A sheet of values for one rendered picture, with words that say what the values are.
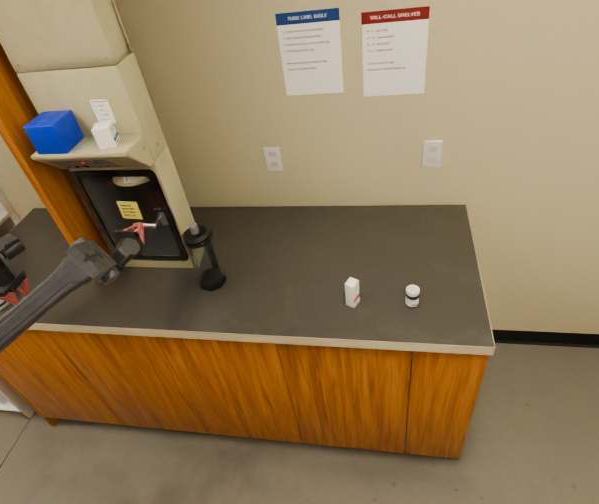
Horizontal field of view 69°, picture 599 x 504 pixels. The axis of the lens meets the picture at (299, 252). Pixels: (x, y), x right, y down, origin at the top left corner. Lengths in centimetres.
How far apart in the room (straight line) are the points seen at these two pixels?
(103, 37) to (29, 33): 21
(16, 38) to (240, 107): 73
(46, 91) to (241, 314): 89
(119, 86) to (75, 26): 17
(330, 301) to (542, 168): 96
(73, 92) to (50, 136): 14
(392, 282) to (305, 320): 33
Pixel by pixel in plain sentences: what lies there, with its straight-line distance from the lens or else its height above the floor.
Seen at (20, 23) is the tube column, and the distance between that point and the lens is 149.
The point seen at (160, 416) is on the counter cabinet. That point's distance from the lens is 226.
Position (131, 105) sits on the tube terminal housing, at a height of 160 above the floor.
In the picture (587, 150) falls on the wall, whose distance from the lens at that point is 193.
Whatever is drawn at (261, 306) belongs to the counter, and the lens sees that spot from 153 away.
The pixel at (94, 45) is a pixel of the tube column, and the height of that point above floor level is 177.
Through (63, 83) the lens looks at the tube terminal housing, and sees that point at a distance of 150.
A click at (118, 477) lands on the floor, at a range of 249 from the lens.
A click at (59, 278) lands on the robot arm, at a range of 98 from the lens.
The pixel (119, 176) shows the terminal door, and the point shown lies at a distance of 156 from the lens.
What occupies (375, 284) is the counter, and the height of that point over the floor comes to 94.
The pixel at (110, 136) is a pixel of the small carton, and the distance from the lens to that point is 140.
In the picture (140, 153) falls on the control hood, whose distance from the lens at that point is 142.
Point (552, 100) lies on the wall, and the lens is 179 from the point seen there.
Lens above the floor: 206
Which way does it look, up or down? 42 degrees down
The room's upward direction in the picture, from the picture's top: 10 degrees counter-clockwise
